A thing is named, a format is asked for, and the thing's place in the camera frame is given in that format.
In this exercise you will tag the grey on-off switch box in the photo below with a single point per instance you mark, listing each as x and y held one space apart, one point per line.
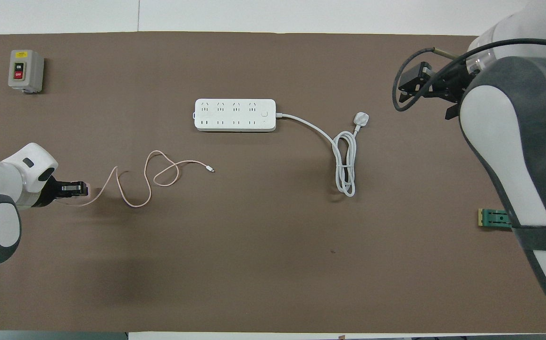
34 71

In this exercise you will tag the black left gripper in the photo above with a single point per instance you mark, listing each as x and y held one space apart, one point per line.
51 191

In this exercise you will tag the green terminal block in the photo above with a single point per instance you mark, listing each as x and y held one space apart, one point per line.
492 219

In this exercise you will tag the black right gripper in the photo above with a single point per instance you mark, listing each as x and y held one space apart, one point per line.
449 85

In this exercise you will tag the brown table mat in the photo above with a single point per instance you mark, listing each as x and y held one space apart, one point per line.
272 259

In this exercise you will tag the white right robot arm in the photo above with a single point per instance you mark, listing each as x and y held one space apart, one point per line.
513 141

